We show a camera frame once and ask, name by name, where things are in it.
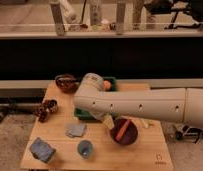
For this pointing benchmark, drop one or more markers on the orange carrot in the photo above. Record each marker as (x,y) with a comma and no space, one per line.
(122,130)

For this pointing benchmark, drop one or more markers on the grey-blue towel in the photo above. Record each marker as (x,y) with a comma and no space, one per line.
(75,130)

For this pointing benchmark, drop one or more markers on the orange ball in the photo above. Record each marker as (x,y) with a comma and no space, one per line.
(107,85)

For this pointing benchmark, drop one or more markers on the brown pot with handle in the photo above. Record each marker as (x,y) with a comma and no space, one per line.
(67,83)

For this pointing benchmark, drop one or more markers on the green plastic tray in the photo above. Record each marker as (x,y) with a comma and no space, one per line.
(85,115)

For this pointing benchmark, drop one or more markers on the yellow banana peel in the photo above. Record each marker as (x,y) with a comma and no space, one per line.
(144,123)

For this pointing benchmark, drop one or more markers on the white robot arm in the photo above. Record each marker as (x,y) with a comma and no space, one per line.
(178,105)

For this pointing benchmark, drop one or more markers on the small brown cup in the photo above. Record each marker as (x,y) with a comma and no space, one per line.
(52,106)

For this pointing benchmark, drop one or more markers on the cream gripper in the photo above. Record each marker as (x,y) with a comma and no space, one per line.
(108,121)

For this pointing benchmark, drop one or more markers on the small blue cup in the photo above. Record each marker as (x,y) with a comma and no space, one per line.
(85,148)

